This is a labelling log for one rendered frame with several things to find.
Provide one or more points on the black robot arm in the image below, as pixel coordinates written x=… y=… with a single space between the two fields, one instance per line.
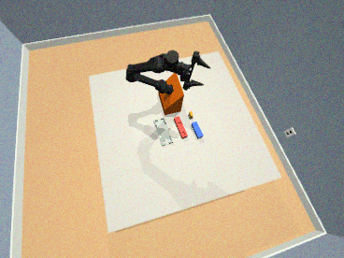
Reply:
x=158 y=64

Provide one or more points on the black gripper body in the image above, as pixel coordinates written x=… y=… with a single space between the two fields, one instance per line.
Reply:
x=194 y=60

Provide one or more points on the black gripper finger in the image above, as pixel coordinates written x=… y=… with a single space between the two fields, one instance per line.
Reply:
x=201 y=62
x=195 y=83

